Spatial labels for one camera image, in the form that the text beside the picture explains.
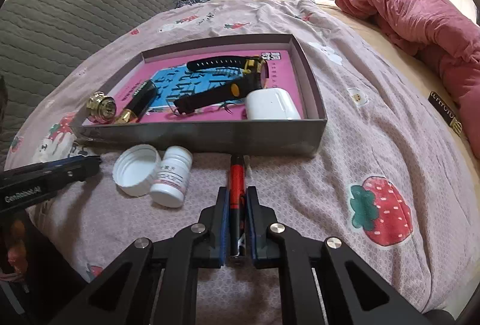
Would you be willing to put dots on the grey quilted headboard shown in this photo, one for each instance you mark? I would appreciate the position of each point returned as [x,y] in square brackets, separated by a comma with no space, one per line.
[43,41]

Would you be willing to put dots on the gold metal knob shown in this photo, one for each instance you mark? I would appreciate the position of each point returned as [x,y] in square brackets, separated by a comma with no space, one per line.
[100,108]

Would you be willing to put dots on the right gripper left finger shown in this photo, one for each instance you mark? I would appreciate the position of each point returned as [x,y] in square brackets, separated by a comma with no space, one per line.
[155,282]

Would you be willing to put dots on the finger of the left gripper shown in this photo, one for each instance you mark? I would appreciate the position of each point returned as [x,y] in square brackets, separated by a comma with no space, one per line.
[49,176]

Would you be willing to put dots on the pink rumpled duvet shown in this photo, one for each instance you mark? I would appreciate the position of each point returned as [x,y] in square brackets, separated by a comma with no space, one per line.
[438,34]

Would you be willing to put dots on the black yellow wristwatch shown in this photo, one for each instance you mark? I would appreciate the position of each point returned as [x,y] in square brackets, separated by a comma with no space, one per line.
[233,77]

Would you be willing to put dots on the small white pill bottle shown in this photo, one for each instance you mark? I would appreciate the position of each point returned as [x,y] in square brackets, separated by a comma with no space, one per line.
[171,181]

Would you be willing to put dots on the blue patterned cloth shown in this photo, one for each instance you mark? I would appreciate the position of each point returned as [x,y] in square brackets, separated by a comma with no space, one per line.
[183,3]

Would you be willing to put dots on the white plastic jar lid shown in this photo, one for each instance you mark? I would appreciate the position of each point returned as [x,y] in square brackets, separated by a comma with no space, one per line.
[135,170]

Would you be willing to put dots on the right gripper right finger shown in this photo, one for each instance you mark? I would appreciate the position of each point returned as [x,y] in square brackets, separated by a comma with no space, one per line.
[321,281]

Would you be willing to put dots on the black gold lipstick tube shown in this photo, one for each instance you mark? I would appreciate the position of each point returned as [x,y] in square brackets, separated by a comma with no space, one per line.
[139,104]

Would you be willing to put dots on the person's hand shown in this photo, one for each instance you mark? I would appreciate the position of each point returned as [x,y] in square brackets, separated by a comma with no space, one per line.
[14,232]

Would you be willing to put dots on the pink strawberry bear bedsheet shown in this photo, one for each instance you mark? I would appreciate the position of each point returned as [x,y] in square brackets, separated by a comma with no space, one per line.
[379,124]

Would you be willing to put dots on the white earbuds case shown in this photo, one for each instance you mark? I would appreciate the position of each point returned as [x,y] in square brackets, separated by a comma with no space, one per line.
[271,104]

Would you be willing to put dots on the red black lighter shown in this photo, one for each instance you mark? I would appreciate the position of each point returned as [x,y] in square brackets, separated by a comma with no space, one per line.
[237,207]

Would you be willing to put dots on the black gold small box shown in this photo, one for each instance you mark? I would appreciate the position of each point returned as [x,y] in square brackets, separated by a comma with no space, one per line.
[445,111]

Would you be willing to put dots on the grey cardboard tray box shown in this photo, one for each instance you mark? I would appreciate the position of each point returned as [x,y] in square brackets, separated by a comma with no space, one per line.
[222,128]

